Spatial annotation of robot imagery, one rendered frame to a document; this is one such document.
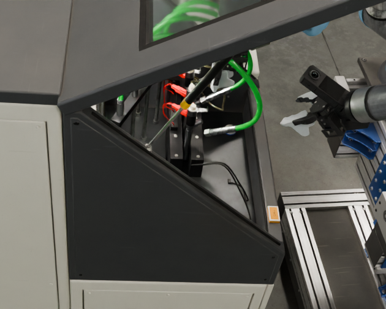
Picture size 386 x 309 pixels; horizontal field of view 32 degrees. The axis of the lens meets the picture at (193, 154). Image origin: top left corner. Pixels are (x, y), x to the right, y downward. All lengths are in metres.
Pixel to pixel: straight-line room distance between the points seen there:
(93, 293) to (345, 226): 1.31
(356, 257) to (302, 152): 0.78
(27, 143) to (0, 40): 0.22
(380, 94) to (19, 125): 0.75
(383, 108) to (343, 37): 2.82
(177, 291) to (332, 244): 1.04
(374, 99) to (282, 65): 2.48
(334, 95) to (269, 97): 2.19
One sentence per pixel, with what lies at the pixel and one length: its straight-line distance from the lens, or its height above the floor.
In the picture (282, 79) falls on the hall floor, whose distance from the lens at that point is 3.81.
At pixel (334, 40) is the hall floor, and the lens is 4.18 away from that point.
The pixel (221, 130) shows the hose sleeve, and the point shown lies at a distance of 1.79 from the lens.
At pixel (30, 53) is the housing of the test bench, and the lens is 1.47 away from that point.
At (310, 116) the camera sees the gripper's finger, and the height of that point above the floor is 1.41.
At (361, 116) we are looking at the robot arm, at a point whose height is 1.49.
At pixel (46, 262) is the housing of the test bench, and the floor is 0.88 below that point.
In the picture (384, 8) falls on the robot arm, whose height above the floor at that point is 1.28.
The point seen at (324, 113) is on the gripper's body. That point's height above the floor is 1.43.
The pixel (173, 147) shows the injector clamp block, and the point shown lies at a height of 0.98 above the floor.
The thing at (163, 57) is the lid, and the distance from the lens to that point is 1.31.
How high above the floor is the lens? 2.45
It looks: 48 degrees down
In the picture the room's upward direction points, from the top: 10 degrees clockwise
